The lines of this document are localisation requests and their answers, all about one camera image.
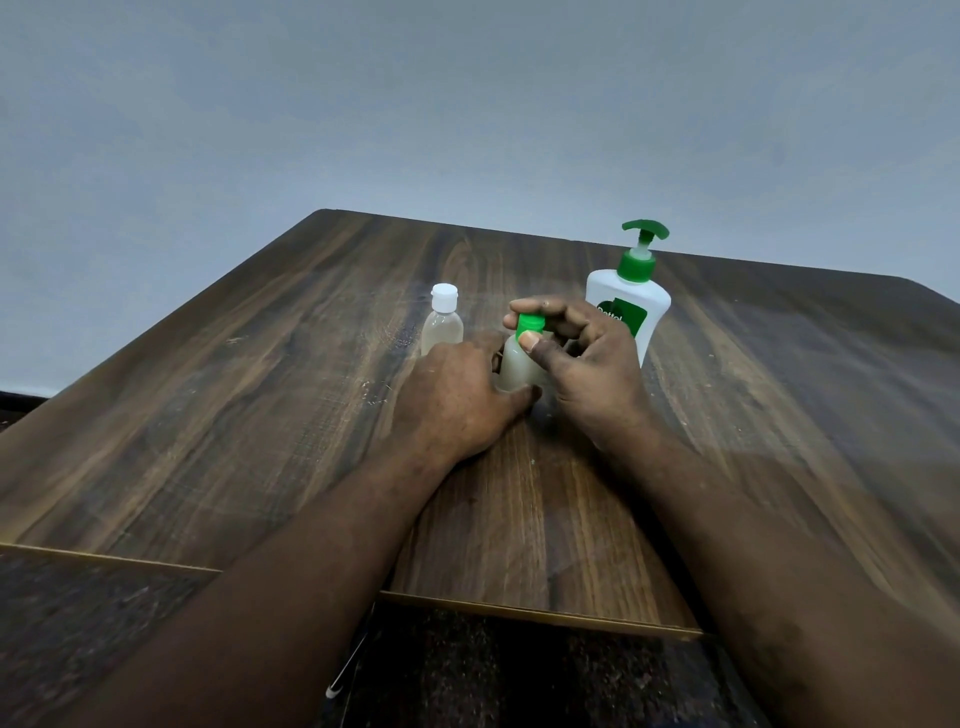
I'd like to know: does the person's right hand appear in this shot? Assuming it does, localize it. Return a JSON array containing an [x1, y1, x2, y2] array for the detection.
[[502, 296, 659, 453]]

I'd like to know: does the person's left hand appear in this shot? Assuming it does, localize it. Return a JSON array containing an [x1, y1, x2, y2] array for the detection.
[[388, 329, 544, 465]]

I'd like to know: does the small clear bottle green-capped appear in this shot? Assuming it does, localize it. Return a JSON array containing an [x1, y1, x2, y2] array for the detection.
[[496, 333, 554, 395]]

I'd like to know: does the small clear bottle white cap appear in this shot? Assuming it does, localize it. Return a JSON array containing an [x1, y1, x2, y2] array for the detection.
[[419, 282, 465, 358]]

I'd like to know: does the white hand sanitizer pump bottle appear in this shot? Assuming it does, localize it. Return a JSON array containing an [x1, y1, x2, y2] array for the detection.
[[584, 218, 673, 369]]

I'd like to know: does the person's left forearm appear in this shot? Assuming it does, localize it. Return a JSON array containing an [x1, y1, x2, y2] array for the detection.
[[67, 434, 459, 728]]

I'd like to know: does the person's right forearm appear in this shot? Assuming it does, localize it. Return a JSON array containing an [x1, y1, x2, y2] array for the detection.
[[599, 419, 960, 728]]

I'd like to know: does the black metal table frame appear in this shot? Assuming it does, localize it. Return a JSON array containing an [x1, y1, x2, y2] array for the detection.
[[324, 596, 380, 700]]

